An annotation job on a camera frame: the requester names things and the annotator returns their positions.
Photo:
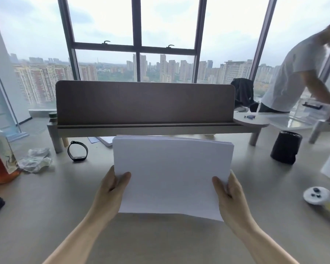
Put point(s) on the person's left hand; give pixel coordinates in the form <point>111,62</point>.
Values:
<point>107,193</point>

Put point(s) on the small blue object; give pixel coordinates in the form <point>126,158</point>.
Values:
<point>249,116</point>

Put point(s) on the green capped bottle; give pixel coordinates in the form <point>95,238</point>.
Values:
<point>53,116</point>

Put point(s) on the person's left forearm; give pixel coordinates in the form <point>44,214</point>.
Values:
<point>79,235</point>

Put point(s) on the crumpled clear plastic wrapper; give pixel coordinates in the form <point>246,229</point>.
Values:
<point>35,160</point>

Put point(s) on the amber tea drink bottle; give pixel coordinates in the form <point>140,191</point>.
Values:
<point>1,159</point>

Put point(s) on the grey desk shelf riser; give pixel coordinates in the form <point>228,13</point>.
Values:
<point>156,129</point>

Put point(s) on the black cylindrical container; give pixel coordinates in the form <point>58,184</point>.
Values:
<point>286,147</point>

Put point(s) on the person's right thumb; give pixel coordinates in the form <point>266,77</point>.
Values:
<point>219,186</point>

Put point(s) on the black jacket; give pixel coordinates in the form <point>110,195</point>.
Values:
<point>243,92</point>

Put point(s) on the white notebook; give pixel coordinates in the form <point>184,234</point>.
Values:
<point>106,140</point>

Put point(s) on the person's right hand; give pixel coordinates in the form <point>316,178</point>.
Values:
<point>233,202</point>

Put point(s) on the person's left thumb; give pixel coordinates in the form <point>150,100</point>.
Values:
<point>123,184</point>

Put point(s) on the brown desk divider panel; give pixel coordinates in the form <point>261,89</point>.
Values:
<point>144,103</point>

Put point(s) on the white handheld controller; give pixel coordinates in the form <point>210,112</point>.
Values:
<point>320,199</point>

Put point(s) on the stack of white paper sheets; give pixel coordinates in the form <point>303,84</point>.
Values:
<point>172,173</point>

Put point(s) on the person's right forearm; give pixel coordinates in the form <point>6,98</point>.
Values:
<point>261,243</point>

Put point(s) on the clear plastic storage box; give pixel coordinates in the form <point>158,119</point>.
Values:
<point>309,111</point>

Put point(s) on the black fitness wristband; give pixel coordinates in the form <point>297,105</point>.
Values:
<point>77,151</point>

